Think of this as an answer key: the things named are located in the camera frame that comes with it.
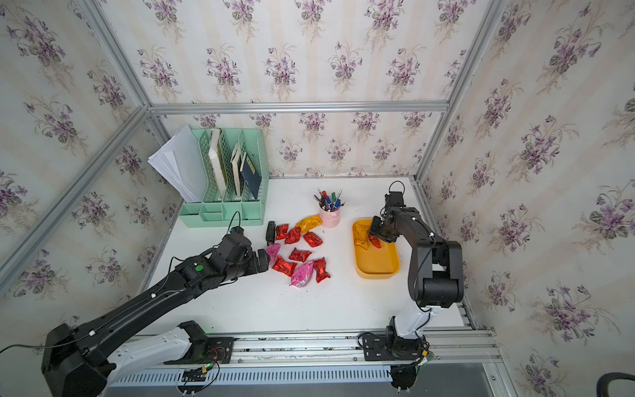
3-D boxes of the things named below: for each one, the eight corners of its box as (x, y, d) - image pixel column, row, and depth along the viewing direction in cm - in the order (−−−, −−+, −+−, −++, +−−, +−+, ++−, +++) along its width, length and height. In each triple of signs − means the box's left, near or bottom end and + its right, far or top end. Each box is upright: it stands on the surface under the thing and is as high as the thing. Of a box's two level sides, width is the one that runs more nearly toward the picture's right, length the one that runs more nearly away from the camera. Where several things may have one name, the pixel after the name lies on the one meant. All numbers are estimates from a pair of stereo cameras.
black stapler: (266, 245, 99) (264, 241, 96) (269, 225, 105) (268, 221, 102) (274, 245, 99) (273, 241, 96) (276, 225, 105) (275, 221, 102)
